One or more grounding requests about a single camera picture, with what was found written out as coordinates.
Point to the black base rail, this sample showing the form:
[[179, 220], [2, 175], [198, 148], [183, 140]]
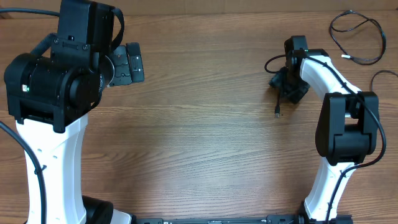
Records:
[[214, 221]]

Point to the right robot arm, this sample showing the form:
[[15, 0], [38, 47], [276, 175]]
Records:
[[346, 132]]

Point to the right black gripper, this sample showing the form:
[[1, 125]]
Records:
[[296, 96]]

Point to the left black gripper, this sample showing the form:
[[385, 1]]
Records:
[[119, 56]]

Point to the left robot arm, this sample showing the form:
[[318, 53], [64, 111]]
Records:
[[50, 92]]

